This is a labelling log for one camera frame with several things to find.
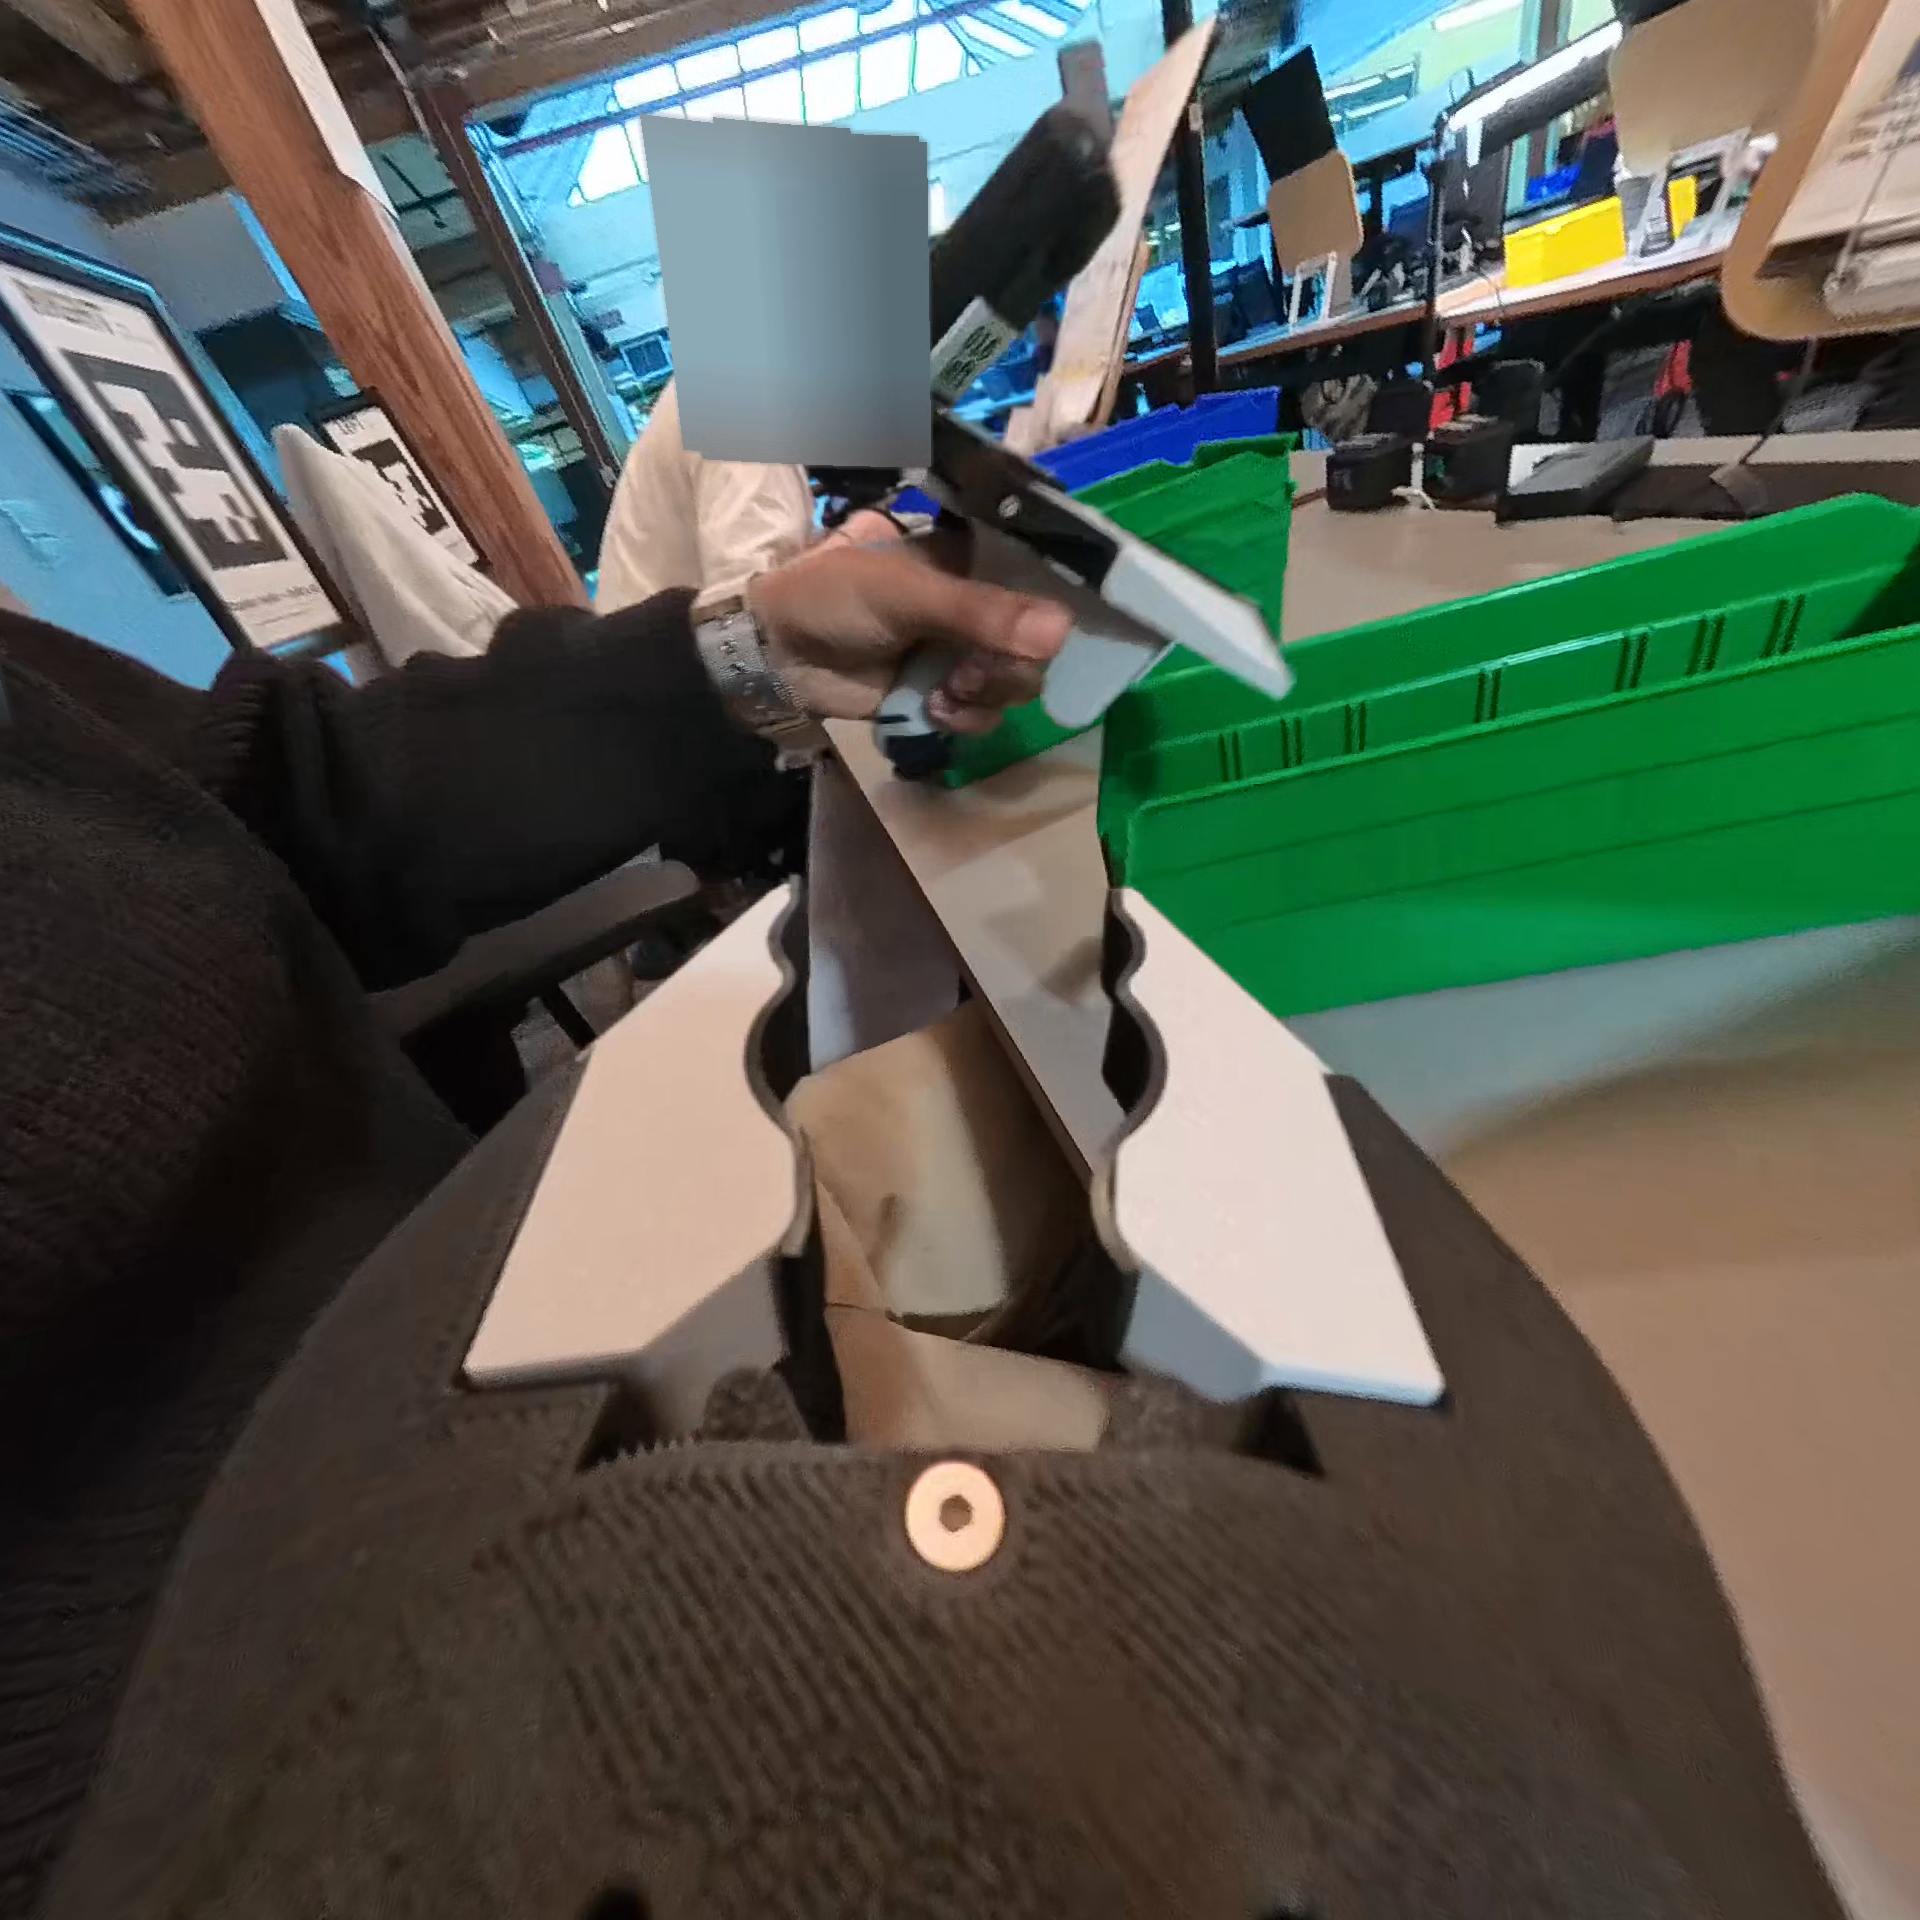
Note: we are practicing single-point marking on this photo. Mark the small framed marker poster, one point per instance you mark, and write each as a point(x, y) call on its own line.
point(404, 481)

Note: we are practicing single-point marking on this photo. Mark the person's left hand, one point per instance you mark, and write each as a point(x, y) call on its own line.
point(901, 615)

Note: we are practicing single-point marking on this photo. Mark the yellow plastic bin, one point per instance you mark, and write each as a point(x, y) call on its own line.
point(1568, 241)

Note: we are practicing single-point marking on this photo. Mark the silver wristwatch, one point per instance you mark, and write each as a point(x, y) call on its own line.
point(742, 668)

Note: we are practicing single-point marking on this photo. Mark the green plastic bin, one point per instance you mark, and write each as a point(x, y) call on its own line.
point(992, 757)
point(1217, 481)
point(1499, 840)

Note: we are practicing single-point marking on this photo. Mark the black battery box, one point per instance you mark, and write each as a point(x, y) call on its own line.
point(1373, 473)
point(1471, 459)

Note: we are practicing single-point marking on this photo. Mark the person's upper body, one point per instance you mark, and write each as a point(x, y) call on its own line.
point(151, 1049)

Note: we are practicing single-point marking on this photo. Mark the person's left forearm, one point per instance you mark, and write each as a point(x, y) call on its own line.
point(525, 750)

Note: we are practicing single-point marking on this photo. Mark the white jacket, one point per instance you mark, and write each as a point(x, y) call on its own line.
point(391, 601)

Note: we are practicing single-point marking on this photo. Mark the flat black case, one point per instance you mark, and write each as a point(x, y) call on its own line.
point(1574, 481)

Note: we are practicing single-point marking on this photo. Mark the black monitor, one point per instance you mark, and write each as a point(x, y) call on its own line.
point(1291, 111)

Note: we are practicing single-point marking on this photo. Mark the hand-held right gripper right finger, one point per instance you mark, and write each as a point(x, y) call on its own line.
point(1276, 1201)

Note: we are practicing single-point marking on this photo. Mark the wooden post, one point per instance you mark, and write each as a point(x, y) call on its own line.
point(329, 270)

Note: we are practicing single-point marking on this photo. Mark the grey desk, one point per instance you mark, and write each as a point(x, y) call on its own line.
point(1651, 1201)

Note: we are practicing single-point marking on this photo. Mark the blue plastic bin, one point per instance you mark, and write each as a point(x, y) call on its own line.
point(1140, 434)

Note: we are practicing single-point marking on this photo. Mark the large framed marker poster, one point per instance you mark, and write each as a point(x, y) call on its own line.
point(167, 450)

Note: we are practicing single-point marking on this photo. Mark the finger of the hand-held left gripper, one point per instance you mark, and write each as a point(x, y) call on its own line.
point(1036, 503)
point(1201, 623)

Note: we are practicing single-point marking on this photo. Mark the black office chair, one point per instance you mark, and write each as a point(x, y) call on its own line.
point(569, 924)

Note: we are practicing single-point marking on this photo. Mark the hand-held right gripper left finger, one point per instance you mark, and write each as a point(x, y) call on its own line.
point(645, 1201)

